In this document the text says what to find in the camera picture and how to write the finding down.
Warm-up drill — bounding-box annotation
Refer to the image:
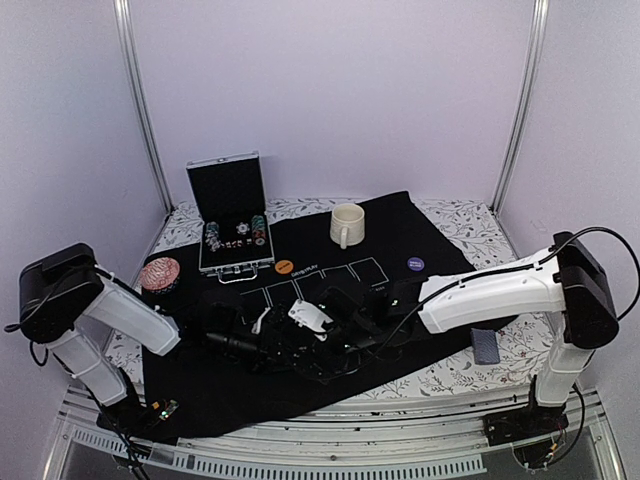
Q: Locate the orange big blind button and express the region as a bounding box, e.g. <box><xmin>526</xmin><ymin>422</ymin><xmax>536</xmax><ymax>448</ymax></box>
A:
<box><xmin>274</xmin><ymin>260</ymin><xmax>294</xmax><ymax>275</ymax></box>

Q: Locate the purple small blind button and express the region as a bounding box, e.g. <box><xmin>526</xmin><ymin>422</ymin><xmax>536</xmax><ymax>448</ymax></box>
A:
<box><xmin>406</xmin><ymin>256</ymin><xmax>425</xmax><ymax>272</ymax></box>

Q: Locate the white poker chip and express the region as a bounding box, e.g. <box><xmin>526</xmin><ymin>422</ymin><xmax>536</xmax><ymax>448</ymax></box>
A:
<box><xmin>236</xmin><ymin>222</ymin><xmax>251</xmax><ymax>236</ymax></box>

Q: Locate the aluminium poker chip case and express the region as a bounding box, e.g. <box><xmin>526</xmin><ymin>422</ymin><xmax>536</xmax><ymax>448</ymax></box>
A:
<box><xmin>186</xmin><ymin>151</ymin><xmax>275</xmax><ymax>284</ymax></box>

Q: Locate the poker chip stack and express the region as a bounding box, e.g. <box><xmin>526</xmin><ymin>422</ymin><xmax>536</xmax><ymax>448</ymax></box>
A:
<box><xmin>204</xmin><ymin>221</ymin><xmax>223</xmax><ymax>252</ymax></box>
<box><xmin>251</xmin><ymin>215</ymin><xmax>267</xmax><ymax>246</ymax></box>

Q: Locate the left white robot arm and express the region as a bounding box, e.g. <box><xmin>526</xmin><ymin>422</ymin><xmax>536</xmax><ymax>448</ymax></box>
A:
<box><xmin>5</xmin><ymin>243</ymin><xmax>331</xmax><ymax>442</ymax></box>

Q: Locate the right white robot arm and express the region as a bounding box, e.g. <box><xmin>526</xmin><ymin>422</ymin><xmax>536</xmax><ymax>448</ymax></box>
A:
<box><xmin>315</xmin><ymin>226</ymin><xmax>639</xmax><ymax>436</ymax></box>

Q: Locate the black poker table mat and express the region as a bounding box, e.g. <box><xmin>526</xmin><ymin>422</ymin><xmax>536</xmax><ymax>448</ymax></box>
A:
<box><xmin>143</xmin><ymin>192</ymin><xmax>473</xmax><ymax>441</ymax></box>

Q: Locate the cream ceramic mug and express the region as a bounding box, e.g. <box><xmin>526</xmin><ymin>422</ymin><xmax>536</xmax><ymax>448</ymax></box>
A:
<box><xmin>329</xmin><ymin>203</ymin><xmax>366</xmax><ymax>250</ymax></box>

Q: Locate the dice row in case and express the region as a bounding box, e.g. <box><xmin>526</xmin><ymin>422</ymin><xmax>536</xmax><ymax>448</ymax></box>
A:
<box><xmin>224</xmin><ymin>239</ymin><xmax>252</xmax><ymax>249</ymax></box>

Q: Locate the small green circuit board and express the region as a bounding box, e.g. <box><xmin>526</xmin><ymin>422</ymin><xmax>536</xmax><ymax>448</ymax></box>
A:
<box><xmin>150</xmin><ymin>399</ymin><xmax>179</xmax><ymax>421</ymax></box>

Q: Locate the blue patterned card deck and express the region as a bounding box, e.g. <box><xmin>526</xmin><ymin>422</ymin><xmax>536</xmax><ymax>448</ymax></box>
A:
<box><xmin>470</xmin><ymin>328</ymin><xmax>501</xmax><ymax>366</ymax></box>

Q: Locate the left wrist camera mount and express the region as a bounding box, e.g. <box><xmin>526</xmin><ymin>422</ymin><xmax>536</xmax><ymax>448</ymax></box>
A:
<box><xmin>251</xmin><ymin>307</ymin><xmax>271</xmax><ymax>335</ymax></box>

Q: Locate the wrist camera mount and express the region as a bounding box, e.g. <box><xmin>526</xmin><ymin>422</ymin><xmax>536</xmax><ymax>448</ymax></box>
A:
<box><xmin>251</xmin><ymin>307</ymin><xmax>271</xmax><ymax>335</ymax></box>
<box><xmin>288</xmin><ymin>299</ymin><xmax>334</xmax><ymax>342</ymax></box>

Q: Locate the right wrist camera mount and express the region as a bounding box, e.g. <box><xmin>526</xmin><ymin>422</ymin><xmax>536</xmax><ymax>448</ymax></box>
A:
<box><xmin>288</xmin><ymin>299</ymin><xmax>334</xmax><ymax>342</ymax></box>

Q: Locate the front aluminium rail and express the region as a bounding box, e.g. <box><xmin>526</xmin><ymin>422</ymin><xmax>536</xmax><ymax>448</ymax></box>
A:
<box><xmin>47</xmin><ymin>384</ymin><xmax>621</xmax><ymax>480</ymax></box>

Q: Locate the right aluminium frame post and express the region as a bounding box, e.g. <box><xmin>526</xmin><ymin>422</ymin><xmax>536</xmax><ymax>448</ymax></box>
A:
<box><xmin>490</xmin><ymin>0</ymin><xmax>550</xmax><ymax>217</ymax></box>

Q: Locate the aluminium frame post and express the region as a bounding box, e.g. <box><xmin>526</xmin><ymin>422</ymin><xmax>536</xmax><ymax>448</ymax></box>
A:
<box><xmin>490</xmin><ymin>0</ymin><xmax>550</xmax><ymax>217</ymax></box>
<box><xmin>113</xmin><ymin>0</ymin><xmax>175</xmax><ymax>215</ymax></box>

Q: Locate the left aluminium frame post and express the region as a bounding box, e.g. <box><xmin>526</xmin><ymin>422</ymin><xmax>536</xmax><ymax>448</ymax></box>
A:
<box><xmin>113</xmin><ymin>0</ymin><xmax>175</xmax><ymax>215</ymax></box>

